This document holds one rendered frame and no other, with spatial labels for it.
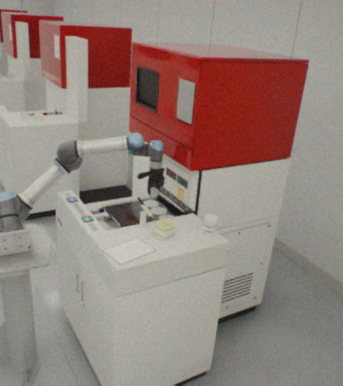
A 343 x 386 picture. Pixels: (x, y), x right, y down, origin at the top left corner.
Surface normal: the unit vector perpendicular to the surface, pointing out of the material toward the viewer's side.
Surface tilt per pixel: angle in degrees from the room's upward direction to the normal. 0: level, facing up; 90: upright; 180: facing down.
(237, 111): 90
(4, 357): 90
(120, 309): 90
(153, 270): 90
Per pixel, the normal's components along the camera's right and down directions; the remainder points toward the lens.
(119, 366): 0.50, 0.40
